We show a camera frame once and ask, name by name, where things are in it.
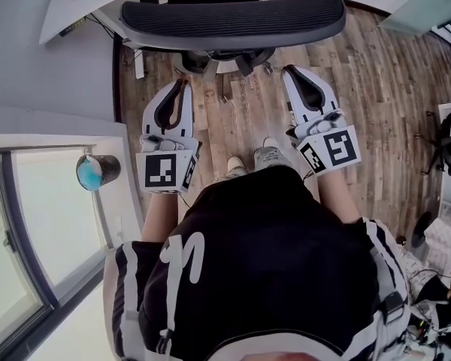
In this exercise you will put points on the black harness buckle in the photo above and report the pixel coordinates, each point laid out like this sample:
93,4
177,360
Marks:
392,308

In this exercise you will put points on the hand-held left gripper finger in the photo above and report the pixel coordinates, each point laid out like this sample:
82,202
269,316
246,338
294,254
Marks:
188,119
150,113

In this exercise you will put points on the person's camouflage trousers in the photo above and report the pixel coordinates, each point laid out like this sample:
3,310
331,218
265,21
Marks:
272,158

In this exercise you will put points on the black framed window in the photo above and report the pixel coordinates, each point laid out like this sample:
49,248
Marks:
60,209

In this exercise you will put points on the person's left forearm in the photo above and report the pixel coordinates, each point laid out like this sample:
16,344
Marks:
159,216

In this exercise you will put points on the round black stand base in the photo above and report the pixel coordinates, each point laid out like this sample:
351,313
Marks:
422,229

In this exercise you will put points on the person's cream shoe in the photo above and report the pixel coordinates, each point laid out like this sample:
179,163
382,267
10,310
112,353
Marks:
235,162
269,142

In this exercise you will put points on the black office chair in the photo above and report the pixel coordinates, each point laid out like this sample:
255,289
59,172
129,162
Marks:
233,21

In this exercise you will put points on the black bag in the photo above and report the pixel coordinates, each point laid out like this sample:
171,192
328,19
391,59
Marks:
441,310

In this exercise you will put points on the person's left cream shoe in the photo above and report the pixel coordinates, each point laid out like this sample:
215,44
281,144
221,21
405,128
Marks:
235,162

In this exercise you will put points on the frosted glass door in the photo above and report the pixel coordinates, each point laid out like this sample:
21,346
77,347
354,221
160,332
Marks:
417,10

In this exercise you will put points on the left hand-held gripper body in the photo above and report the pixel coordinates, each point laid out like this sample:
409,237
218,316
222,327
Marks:
159,169

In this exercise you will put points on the person's right forearm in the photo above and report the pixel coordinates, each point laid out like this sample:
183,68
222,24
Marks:
340,198

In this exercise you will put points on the white power strip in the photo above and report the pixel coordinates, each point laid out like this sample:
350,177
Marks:
139,64

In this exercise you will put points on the black bin with blue bag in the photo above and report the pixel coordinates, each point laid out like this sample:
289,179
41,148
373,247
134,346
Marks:
97,171

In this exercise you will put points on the white patterned cloth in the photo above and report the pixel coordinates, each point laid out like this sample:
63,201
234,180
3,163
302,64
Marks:
447,224

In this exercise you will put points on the person's right cream shoe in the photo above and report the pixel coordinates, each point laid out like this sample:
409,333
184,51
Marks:
269,142

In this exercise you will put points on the person in black shirt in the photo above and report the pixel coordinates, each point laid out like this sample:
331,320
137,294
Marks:
255,269

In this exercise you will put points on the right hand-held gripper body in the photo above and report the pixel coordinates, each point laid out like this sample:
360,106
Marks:
338,149

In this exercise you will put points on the black power strip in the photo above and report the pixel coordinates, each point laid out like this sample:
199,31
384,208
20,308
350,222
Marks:
72,28

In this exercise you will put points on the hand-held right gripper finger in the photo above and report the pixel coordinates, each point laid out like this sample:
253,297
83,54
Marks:
294,105
327,94

